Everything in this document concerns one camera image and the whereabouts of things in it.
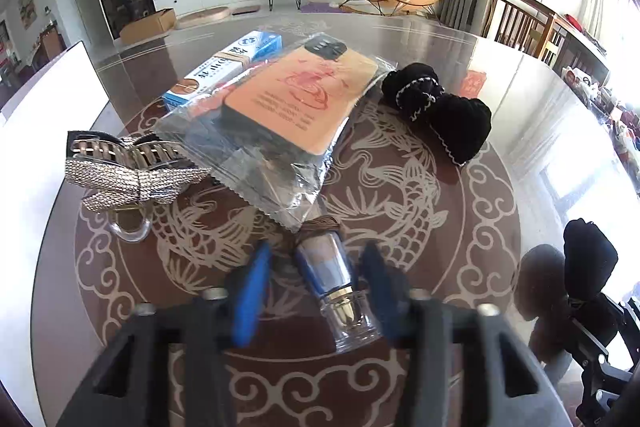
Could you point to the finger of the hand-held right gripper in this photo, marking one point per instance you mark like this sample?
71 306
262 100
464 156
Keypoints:
597 322

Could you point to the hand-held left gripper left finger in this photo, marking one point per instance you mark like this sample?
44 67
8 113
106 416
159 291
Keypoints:
250 297

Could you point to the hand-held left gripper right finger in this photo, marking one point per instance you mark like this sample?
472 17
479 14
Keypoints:
387 297

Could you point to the brown patterned glass desktop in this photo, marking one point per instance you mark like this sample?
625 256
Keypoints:
525 107

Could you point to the rhinestone bow hair clip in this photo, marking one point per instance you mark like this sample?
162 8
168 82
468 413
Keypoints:
130 177

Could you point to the orange phone case in bag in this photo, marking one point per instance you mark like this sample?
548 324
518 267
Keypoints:
300 102

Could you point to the cluttered wooden side table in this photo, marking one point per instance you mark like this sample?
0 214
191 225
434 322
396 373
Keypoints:
600 92

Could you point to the blue and white carton box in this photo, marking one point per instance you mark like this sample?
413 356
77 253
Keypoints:
220 67

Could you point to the white board panel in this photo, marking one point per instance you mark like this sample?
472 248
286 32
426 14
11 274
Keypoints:
45 132

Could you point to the dark floor scale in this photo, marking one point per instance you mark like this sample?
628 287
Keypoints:
245 9

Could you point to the round beige cat scratcher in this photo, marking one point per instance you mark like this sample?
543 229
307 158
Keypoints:
205 13

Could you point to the cardboard box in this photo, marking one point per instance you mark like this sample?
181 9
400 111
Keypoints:
147 24

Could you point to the purple floor mat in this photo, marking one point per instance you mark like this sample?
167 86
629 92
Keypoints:
320 7

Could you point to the wooden slatted chair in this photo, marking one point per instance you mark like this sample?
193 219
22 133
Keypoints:
515 22

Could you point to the framed wall painting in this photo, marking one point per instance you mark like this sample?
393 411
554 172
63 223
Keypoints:
27 7

